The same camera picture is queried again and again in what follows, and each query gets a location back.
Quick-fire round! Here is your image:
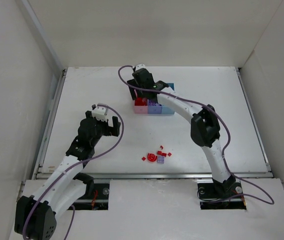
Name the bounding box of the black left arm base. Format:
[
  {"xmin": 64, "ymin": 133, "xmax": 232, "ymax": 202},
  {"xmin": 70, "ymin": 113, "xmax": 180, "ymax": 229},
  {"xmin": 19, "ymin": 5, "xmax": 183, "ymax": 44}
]
[{"xmin": 73, "ymin": 182, "xmax": 110, "ymax": 211}]

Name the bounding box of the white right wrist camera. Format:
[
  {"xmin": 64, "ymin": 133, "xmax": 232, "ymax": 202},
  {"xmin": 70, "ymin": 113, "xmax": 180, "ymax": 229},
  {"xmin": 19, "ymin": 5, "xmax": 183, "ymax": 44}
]
[{"xmin": 133, "ymin": 63, "xmax": 146, "ymax": 72}]

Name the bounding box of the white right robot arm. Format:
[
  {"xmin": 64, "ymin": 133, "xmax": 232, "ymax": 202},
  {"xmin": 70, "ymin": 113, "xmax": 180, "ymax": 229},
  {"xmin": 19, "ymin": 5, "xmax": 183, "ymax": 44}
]
[{"xmin": 127, "ymin": 65, "xmax": 235, "ymax": 197}]

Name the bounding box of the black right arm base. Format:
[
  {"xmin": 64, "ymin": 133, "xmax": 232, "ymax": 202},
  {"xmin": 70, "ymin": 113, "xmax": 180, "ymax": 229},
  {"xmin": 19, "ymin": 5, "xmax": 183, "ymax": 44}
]
[{"xmin": 197, "ymin": 180, "xmax": 246, "ymax": 210}]

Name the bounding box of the three-compartment colour sorting tray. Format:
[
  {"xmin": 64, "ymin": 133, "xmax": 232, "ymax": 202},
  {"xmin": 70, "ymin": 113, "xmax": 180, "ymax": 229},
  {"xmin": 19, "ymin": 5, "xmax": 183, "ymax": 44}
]
[{"xmin": 133, "ymin": 89, "xmax": 175, "ymax": 115}]

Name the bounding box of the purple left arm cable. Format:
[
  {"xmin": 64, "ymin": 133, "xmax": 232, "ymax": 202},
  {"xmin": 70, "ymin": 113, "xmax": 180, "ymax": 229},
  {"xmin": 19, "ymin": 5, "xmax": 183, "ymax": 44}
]
[{"xmin": 23, "ymin": 104, "xmax": 125, "ymax": 240}]

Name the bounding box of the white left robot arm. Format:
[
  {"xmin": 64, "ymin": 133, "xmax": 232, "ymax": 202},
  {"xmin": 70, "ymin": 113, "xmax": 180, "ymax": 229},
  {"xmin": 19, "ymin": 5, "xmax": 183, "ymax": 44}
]
[{"xmin": 14, "ymin": 104, "xmax": 124, "ymax": 240}]

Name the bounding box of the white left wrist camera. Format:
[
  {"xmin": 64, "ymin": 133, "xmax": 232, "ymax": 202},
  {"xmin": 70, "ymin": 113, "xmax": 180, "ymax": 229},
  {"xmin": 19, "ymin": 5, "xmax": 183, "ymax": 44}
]
[{"xmin": 91, "ymin": 104, "xmax": 108, "ymax": 123}]

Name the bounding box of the red lego in pink bin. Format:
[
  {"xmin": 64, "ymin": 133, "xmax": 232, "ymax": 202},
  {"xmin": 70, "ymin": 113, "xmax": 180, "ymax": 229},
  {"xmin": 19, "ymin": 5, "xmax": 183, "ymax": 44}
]
[{"xmin": 134, "ymin": 97, "xmax": 148, "ymax": 106}]

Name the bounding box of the purple square lego brick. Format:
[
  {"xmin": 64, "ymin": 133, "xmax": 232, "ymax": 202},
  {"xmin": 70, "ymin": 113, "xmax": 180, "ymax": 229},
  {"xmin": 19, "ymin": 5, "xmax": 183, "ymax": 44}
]
[{"xmin": 148, "ymin": 100, "xmax": 161, "ymax": 107}]

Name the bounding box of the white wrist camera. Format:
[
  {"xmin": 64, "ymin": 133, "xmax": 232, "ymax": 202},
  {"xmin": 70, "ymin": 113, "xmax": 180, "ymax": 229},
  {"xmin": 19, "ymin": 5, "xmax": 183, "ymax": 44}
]
[
  {"xmin": 133, "ymin": 63, "xmax": 146, "ymax": 72},
  {"xmin": 91, "ymin": 104, "xmax": 108, "ymax": 123}
]

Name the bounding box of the lilac square lego plate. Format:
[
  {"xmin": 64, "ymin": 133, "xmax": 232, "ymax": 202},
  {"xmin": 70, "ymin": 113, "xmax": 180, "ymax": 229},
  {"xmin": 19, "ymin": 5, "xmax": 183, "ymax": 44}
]
[{"xmin": 157, "ymin": 155, "xmax": 165, "ymax": 164}]

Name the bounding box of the red round horseshoe lego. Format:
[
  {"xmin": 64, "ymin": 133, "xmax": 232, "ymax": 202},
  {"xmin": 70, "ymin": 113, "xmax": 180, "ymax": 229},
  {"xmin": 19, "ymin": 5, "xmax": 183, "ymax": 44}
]
[{"xmin": 147, "ymin": 153, "xmax": 157, "ymax": 163}]

